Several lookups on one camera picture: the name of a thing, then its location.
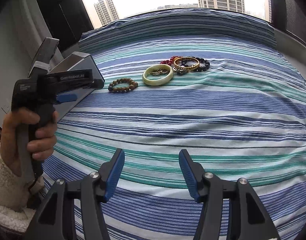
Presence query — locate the brown wooden bead bracelet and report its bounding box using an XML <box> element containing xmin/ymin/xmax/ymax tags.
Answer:
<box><xmin>107</xmin><ymin>77</ymin><xmax>139</xmax><ymax>93</ymax></box>

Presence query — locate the pale green jade bangle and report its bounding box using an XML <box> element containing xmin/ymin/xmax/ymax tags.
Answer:
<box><xmin>142</xmin><ymin>64</ymin><xmax>174</xmax><ymax>86</ymax></box>

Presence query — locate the red bead bracelet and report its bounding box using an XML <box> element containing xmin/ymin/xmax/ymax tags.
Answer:
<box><xmin>159</xmin><ymin>55</ymin><xmax>181</xmax><ymax>66</ymax></box>

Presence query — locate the gold ornate bangle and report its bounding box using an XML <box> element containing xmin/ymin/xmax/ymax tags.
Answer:
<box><xmin>173</xmin><ymin>57</ymin><xmax>200</xmax><ymax>72</ymax></box>

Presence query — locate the person's left hand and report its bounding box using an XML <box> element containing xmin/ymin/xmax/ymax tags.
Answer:
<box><xmin>0</xmin><ymin>108</ymin><xmax>59</xmax><ymax>177</ymax></box>

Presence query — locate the striped blue green bedsheet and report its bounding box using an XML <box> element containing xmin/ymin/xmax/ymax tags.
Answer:
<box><xmin>41</xmin><ymin>33</ymin><xmax>306</xmax><ymax>240</ymax></box>

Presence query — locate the dark bead bracelet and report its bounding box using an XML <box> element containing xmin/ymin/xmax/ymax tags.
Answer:
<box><xmin>190</xmin><ymin>56</ymin><xmax>211</xmax><ymax>73</ymax></box>

